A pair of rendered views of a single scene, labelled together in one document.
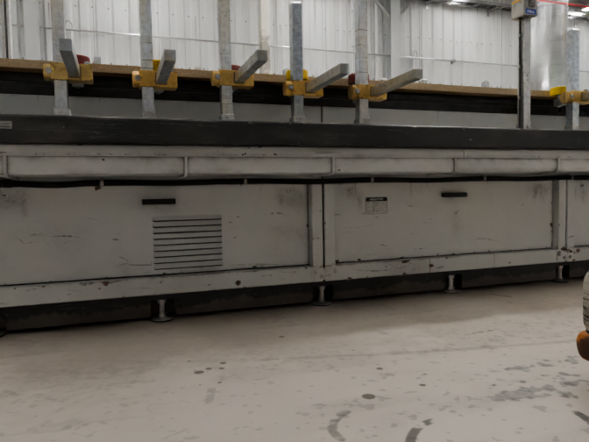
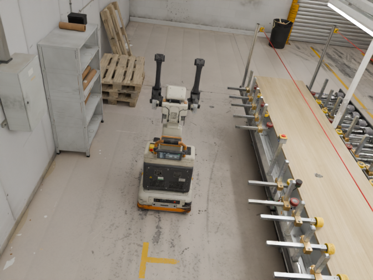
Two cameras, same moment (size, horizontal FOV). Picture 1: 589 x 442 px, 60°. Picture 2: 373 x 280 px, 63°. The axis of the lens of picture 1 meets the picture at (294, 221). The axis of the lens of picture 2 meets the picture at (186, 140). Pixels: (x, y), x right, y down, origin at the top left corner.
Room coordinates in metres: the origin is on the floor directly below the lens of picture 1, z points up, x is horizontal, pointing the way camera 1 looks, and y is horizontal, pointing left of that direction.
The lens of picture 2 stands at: (1.86, -3.62, 2.88)
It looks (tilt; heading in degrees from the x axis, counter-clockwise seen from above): 37 degrees down; 105
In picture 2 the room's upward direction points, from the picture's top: 8 degrees clockwise
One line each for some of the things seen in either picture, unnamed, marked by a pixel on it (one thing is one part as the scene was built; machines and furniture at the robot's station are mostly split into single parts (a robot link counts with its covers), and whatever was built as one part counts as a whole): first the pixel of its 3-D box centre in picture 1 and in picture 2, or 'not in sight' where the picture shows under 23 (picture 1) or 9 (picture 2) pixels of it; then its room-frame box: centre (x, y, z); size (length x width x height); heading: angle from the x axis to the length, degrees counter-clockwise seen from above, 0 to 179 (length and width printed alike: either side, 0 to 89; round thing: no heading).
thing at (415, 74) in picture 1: (384, 89); (252, 128); (1.81, -0.32, 0.82); 0.43 x 0.03 x 0.04; 19
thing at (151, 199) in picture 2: not in sight; (166, 200); (1.14, -1.37, 0.23); 0.41 x 0.02 x 0.08; 18
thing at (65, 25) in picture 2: not in sight; (72, 26); (-0.60, -0.46, 1.59); 0.30 x 0.08 x 0.08; 19
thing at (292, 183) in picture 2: not in sight; (285, 199); (2.29, -1.43, 0.87); 0.04 x 0.04 x 0.48; 19
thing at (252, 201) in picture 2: not in sight; (271, 203); (2.18, -1.52, 0.84); 0.43 x 0.03 x 0.04; 19
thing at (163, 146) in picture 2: not in sight; (170, 144); (1.05, -1.18, 0.87); 0.23 x 0.15 x 0.11; 18
